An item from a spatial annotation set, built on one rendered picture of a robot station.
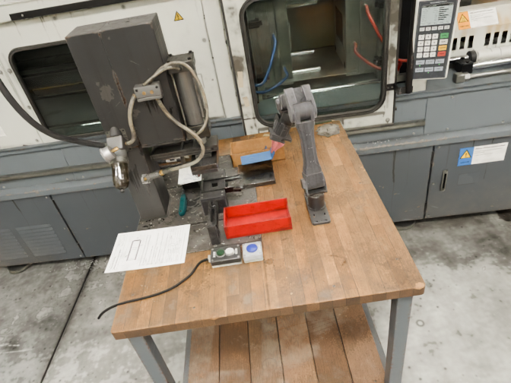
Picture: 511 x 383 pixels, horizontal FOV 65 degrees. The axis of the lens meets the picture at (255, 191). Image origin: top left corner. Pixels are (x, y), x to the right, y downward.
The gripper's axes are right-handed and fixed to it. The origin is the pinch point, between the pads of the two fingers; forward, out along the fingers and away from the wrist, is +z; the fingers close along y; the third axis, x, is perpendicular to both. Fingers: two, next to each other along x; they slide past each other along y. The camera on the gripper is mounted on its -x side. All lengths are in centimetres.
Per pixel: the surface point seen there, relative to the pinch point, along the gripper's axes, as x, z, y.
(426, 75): -21, -50, -63
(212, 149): 20.9, -3.8, 30.3
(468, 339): 50, 46, -118
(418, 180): -30, 6, -104
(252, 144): -16.6, 7.0, 4.7
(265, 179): 11.9, 8.3, 1.9
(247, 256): 56, 14, 13
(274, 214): 34.2, 9.8, 1.3
